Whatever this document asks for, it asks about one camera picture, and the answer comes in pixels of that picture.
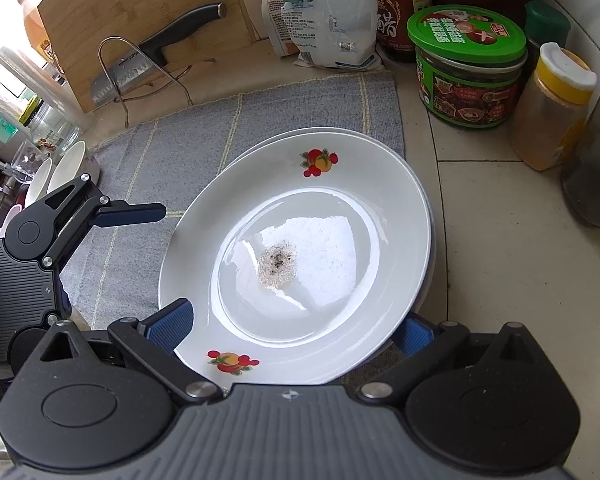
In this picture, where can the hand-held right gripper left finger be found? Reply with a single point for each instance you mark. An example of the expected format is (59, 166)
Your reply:
(172, 327)

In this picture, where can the green capped spice bottle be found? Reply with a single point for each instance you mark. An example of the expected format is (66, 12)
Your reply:
(545, 25)

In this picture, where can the clear drinking glass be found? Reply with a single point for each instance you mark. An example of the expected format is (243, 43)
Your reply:
(30, 160)

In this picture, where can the green lidded sauce jar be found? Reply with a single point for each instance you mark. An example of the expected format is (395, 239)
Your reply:
(465, 85)

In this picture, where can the white fruit print plate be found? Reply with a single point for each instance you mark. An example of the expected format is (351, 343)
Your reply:
(330, 185)
(259, 148)

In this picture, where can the bamboo cutting board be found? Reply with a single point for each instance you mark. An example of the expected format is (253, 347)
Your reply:
(130, 0)

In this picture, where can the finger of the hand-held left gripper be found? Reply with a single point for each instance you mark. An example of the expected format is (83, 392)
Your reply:
(130, 214)

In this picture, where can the orange cooking wine jug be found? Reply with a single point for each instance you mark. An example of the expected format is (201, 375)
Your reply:
(32, 30)

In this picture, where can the dark soy sauce bottle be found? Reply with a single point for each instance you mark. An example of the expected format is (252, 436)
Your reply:
(395, 20)

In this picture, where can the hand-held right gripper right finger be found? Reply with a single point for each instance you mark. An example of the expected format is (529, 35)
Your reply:
(414, 336)

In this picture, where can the yellow capped spice jar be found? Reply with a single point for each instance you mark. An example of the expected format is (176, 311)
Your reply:
(545, 120)

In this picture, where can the white and blue bag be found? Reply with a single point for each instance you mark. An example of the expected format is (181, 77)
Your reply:
(330, 20)

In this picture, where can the grey woven cloth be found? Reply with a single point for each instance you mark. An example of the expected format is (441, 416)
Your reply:
(155, 160)

